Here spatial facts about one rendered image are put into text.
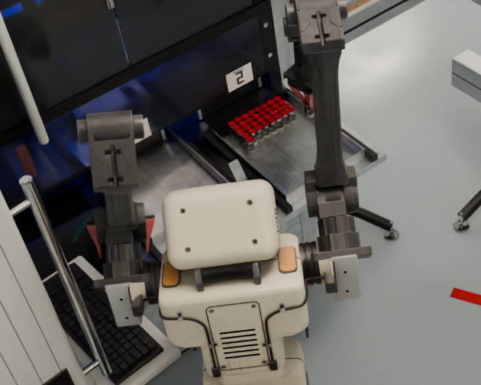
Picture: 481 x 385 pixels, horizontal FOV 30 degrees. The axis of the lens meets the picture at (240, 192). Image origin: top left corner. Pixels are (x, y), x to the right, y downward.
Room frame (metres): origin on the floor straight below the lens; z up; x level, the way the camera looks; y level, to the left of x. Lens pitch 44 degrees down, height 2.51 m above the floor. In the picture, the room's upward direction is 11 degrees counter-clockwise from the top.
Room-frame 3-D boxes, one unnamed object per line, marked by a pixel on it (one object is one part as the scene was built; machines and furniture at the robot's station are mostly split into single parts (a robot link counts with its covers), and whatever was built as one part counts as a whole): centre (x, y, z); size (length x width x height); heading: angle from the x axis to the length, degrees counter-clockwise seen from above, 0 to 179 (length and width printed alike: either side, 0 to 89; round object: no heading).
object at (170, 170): (1.79, 0.20, 0.90); 0.34 x 0.26 x 0.04; 27
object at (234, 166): (1.72, -0.03, 0.91); 0.14 x 0.03 x 0.06; 27
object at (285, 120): (1.92, -0.11, 0.91); 0.18 x 0.02 x 0.05; 117
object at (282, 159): (1.85, -0.15, 0.90); 0.34 x 0.26 x 0.04; 26
